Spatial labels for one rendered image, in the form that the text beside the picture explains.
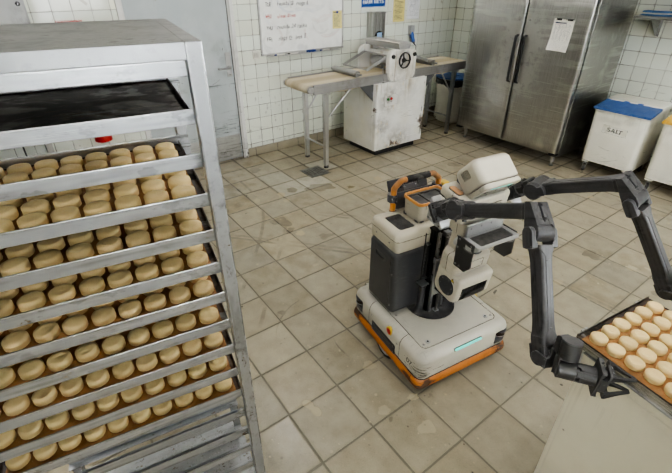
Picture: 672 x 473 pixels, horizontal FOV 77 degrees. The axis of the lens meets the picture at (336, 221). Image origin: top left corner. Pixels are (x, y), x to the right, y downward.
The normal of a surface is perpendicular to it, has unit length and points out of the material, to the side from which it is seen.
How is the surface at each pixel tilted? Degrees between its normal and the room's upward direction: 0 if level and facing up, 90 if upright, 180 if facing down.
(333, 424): 0
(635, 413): 90
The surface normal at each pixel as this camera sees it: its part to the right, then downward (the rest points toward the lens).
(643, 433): -0.89, 0.23
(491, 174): 0.32, -0.33
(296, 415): 0.00, -0.86
